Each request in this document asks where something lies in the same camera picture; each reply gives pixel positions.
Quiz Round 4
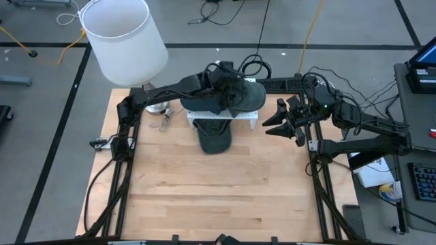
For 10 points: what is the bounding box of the dark blue baseball cap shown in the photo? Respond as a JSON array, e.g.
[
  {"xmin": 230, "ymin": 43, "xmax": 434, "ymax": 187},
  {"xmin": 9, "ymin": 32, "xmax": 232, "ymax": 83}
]
[{"xmin": 179, "ymin": 75, "xmax": 224, "ymax": 116}]

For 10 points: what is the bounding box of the white lamp cord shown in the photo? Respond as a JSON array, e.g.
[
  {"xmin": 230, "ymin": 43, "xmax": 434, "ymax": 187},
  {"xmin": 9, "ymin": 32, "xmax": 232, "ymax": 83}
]
[{"xmin": 159, "ymin": 101, "xmax": 190, "ymax": 132}]

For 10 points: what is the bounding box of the black keyboard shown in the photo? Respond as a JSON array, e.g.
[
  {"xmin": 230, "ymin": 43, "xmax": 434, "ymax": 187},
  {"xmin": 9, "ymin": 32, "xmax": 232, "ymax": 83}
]
[{"xmin": 407, "ymin": 162, "xmax": 436, "ymax": 202}]

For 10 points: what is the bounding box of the white looped cable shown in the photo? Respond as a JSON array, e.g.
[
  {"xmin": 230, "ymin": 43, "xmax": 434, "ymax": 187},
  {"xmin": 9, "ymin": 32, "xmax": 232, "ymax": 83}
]
[{"xmin": 56, "ymin": 0, "xmax": 82, "ymax": 27}]

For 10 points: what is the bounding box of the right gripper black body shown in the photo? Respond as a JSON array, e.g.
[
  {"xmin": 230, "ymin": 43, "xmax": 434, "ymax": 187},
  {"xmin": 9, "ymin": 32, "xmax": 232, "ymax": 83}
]
[{"xmin": 287, "ymin": 95, "xmax": 323, "ymax": 148}]

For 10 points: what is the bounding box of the silver lamp base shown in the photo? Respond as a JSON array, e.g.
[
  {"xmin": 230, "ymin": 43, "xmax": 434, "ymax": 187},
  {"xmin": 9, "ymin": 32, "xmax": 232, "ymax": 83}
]
[{"xmin": 145, "ymin": 101, "xmax": 170, "ymax": 114}]

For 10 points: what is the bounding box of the white box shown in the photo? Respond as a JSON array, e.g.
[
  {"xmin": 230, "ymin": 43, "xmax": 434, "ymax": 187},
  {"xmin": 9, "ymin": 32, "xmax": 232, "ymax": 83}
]
[{"xmin": 349, "ymin": 152, "xmax": 396, "ymax": 189}]

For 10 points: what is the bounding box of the yellow hanging cable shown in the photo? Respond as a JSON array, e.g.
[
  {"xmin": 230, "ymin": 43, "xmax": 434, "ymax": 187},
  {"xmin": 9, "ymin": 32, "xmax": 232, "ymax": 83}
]
[{"xmin": 298, "ymin": 0, "xmax": 326, "ymax": 76}]

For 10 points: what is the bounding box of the black cable bundle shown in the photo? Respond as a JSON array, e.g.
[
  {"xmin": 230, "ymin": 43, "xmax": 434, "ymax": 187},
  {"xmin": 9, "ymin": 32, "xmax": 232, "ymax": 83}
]
[{"xmin": 306, "ymin": 66, "xmax": 399, "ymax": 120}]

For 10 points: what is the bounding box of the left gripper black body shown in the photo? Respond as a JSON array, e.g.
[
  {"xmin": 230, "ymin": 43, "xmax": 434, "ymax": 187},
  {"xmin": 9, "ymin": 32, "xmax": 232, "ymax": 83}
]
[{"xmin": 201, "ymin": 61, "xmax": 246, "ymax": 103}]

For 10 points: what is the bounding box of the black aluminium table frame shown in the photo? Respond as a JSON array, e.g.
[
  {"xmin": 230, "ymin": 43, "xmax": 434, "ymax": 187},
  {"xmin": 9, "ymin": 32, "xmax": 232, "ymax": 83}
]
[{"xmin": 81, "ymin": 76, "xmax": 367, "ymax": 242}]

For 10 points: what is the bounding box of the white perforated metal shelf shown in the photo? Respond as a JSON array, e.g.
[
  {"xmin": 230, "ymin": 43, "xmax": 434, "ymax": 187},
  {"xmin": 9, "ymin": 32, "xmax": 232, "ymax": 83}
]
[{"xmin": 187, "ymin": 78, "xmax": 259, "ymax": 129}]

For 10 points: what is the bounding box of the grey furniture foot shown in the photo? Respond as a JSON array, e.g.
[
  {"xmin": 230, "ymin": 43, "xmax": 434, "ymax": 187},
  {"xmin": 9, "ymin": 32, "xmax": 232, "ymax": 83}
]
[{"xmin": 0, "ymin": 73, "xmax": 33, "ymax": 86}]

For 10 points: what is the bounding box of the white yellow blue canister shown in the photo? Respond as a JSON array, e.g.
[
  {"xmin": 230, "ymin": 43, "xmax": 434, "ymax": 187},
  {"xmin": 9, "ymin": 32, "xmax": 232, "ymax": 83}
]
[{"xmin": 378, "ymin": 180, "xmax": 403, "ymax": 202}]

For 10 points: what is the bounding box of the black coiled cable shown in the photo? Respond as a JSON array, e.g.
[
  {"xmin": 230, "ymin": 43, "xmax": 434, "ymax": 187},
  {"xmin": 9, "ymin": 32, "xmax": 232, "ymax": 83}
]
[{"xmin": 240, "ymin": 0, "xmax": 273, "ymax": 80}]

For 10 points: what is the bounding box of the black monitor with blue screen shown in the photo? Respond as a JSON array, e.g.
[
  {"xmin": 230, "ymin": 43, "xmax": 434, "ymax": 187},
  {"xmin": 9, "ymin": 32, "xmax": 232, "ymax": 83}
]
[{"xmin": 408, "ymin": 35, "xmax": 436, "ymax": 69}]

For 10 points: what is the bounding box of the black device with labels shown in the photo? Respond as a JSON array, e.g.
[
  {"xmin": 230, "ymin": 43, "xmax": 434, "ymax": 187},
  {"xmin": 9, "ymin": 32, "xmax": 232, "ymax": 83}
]
[{"xmin": 405, "ymin": 63, "xmax": 436, "ymax": 95}]

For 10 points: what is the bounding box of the yellow floor cable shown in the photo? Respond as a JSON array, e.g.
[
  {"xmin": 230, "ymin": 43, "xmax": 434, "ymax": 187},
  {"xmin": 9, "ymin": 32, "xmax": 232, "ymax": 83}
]
[{"xmin": 0, "ymin": 25, "xmax": 88, "ymax": 65}]

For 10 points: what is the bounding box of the dark green baseball cap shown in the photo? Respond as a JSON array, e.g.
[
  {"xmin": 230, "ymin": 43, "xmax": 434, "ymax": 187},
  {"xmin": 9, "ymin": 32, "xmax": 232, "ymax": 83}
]
[
  {"xmin": 231, "ymin": 80, "xmax": 267, "ymax": 118},
  {"xmin": 192, "ymin": 118, "xmax": 233, "ymax": 154}
]

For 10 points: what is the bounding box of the dark rectangular pad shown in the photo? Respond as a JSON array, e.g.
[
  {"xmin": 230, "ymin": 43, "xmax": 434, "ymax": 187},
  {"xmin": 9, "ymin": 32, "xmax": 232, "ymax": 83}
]
[{"xmin": 342, "ymin": 203, "xmax": 367, "ymax": 241}]

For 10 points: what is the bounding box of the grey desk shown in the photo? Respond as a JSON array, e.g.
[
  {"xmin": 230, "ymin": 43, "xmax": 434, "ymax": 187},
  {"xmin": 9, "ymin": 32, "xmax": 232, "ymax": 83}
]
[
  {"xmin": 394, "ymin": 146, "xmax": 436, "ymax": 234},
  {"xmin": 393, "ymin": 63, "xmax": 436, "ymax": 150}
]

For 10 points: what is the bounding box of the thin black floor cable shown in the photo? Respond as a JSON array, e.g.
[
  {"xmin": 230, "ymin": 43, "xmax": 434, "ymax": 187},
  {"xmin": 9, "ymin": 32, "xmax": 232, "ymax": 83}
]
[{"xmin": 187, "ymin": 0, "xmax": 246, "ymax": 27}]

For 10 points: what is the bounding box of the white lampshade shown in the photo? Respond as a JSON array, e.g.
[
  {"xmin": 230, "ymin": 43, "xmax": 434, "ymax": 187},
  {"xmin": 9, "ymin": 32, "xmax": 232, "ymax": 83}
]
[{"xmin": 78, "ymin": 0, "xmax": 170, "ymax": 88}]

